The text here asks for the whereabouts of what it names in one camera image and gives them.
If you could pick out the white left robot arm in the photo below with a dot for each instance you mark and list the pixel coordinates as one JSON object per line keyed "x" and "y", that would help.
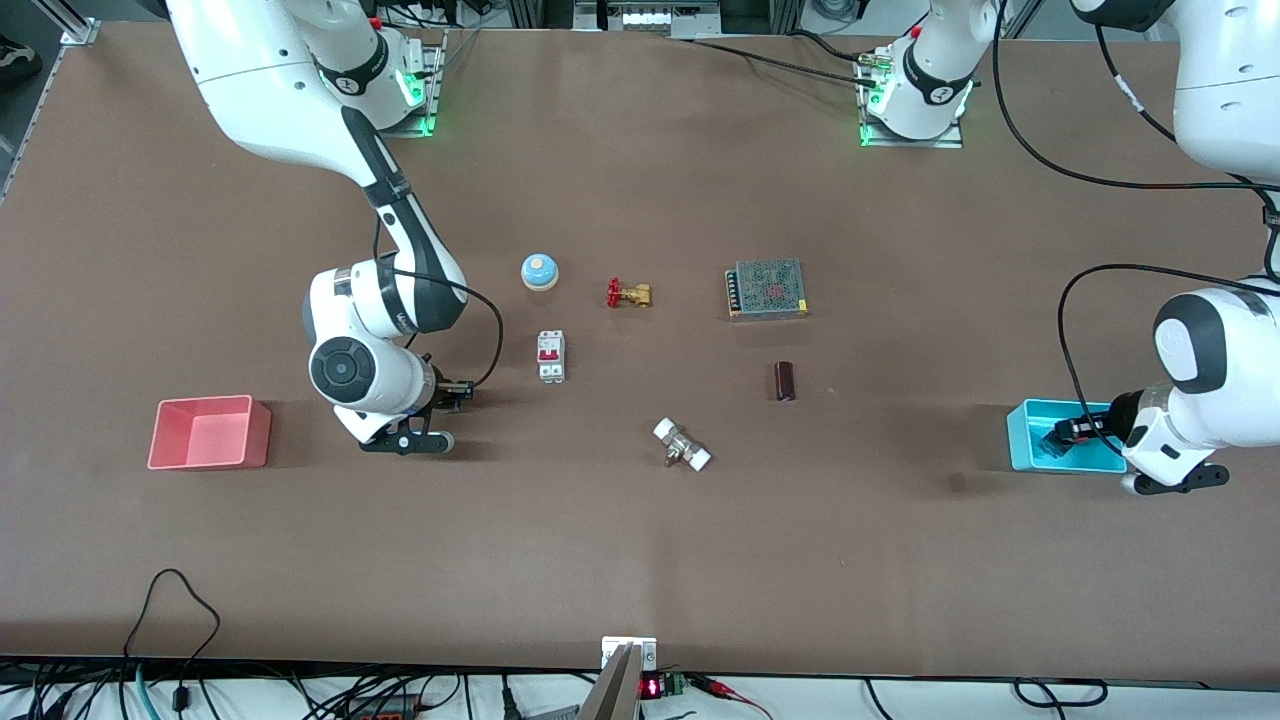
{"x": 1230, "y": 80}

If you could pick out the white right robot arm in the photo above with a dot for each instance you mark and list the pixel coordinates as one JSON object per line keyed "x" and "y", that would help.
{"x": 260, "y": 80}

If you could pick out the cyan plastic box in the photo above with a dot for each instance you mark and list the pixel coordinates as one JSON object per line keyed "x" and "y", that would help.
{"x": 1025, "y": 440}

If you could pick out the white red circuit breaker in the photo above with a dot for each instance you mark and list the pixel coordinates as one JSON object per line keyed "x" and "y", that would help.
{"x": 551, "y": 356}

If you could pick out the blue white dome button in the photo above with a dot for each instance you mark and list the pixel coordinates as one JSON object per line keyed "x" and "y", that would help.
{"x": 539, "y": 272}

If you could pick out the pink plastic box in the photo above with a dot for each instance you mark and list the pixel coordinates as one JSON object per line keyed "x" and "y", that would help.
{"x": 205, "y": 435}

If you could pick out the dark cylindrical capacitor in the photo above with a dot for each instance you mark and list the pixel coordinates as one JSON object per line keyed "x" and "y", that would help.
{"x": 785, "y": 381}

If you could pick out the perforated metal power supply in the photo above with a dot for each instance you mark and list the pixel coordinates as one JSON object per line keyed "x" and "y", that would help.
{"x": 768, "y": 288}

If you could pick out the grey metal bar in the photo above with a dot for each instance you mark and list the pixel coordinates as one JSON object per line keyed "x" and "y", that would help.
{"x": 615, "y": 695}

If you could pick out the red LED display module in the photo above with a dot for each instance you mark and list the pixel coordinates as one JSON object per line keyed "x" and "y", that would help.
{"x": 652, "y": 687}

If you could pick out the red alligator clip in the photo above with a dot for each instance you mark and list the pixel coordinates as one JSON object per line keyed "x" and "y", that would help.
{"x": 730, "y": 692}

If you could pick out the grey power strip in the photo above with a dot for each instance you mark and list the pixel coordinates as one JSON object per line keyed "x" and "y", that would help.
{"x": 640, "y": 18}

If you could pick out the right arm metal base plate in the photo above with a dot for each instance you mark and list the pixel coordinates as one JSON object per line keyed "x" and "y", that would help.
{"x": 432, "y": 110}

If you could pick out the white metal bracket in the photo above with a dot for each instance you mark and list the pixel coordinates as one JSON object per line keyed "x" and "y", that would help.
{"x": 648, "y": 650}

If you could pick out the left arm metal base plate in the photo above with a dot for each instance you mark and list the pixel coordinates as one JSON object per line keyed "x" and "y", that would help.
{"x": 950, "y": 141}

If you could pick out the aluminium frame profile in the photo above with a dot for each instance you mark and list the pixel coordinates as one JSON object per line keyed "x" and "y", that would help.
{"x": 80, "y": 25}

